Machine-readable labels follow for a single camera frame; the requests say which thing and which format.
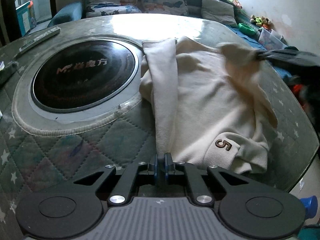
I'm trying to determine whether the grey remote control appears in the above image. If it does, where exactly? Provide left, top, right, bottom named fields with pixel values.
left=18, top=27, right=61, bottom=54

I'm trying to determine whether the cream sweatshirt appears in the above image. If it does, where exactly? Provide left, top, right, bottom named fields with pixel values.
left=139, top=37, right=278, bottom=174

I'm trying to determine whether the small butterfly pillow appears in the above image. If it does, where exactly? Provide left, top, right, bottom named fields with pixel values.
left=85, top=0, right=142, bottom=18

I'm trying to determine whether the round black induction cooker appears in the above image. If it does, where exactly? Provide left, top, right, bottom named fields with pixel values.
left=31, top=39, right=142, bottom=113

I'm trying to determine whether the green plastic bowl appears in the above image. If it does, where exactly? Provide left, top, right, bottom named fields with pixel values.
left=238, top=23, right=256, bottom=36

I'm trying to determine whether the blue plastic bottle cap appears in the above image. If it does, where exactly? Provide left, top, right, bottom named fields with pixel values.
left=300, top=196, right=318, bottom=219

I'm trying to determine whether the clear plastic storage box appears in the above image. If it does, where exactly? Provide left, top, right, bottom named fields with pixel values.
left=258, top=28, right=287, bottom=50

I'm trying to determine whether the small plush toys group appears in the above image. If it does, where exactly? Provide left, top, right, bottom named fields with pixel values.
left=250, top=15, right=272, bottom=29

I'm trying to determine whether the red plastic stool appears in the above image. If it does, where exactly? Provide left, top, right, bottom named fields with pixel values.
left=292, top=84, right=306, bottom=100

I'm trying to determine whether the grey square pillow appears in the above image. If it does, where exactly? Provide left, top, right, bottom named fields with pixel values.
left=201, top=0, right=238, bottom=28

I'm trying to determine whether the quilted grey star table cover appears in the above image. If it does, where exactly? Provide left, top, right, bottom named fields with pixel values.
left=1, top=14, right=319, bottom=230

